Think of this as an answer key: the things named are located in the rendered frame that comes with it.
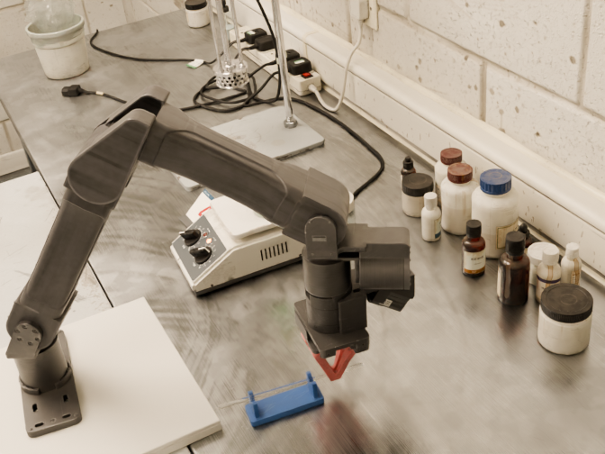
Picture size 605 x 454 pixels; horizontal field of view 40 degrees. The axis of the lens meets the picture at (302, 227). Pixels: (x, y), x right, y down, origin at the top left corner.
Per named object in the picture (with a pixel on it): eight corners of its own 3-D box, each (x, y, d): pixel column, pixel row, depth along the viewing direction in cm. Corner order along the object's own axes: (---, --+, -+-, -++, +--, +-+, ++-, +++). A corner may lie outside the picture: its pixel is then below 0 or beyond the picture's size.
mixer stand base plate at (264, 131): (187, 192, 157) (186, 187, 157) (152, 150, 172) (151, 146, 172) (327, 143, 167) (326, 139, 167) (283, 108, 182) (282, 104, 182)
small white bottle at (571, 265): (556, 289, 123) (559, 249, 119) (563, 278, 125) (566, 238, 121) (575, 295, 122) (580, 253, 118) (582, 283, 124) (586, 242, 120)
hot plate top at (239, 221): (232, 240, 128) (231, 236, 128) (208, 204, 138) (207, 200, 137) (304, 217, 132) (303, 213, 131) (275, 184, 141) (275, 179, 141)
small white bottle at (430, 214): (422, 242, 136) (420, 201, 132) (421, 231, 139) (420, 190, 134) (441, 241, 136) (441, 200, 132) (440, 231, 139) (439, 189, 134)
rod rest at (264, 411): (252, 428, 107) (248, 408, 105) (245, 410, 110) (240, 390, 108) (325, 403, 110) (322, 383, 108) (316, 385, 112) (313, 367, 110)
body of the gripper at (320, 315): (339, 300, 111) (337, 254, 107) (371, 348, 102) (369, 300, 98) (293, 313, 109) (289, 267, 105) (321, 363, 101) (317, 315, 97)
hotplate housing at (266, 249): (195, 299, 130) (185, 258, 126) (172, 257, 141) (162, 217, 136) (325, 254, 136) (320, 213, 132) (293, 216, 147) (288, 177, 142)
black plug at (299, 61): (285, 78, 185) (284, 69, 184) (277, 72, 188) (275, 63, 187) (313, 70, 187) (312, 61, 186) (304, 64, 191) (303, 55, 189)
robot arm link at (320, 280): (363, 276, 104) (361, 230, 100) (360, 305, 99) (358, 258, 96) (307, 276, 105) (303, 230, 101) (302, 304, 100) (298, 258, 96)
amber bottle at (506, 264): (534, 295, 123) (538, 234, 117) (516, 311, 120) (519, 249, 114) (509, 284, 126) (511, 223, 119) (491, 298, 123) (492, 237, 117)
